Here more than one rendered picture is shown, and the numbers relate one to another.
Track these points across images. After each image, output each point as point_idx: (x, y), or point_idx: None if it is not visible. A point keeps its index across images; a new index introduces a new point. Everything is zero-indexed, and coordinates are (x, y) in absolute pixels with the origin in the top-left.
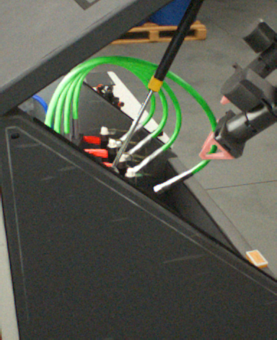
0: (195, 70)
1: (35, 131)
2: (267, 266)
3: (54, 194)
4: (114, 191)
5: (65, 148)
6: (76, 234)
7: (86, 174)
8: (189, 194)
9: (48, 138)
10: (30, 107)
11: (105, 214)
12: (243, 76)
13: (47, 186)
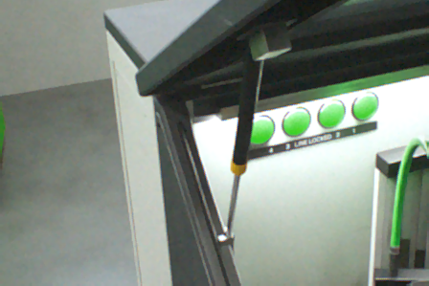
0: None
1: (166, 130)
2: None
3: (175, 207)
4: (199, 252)
5: (177, 166)
6: (187, 267)
7: (186, 209)
8: None
9: (170, 145)
10: (219, 117)
11: (197, 270)
12: (418, 280)
13: (172, 193)
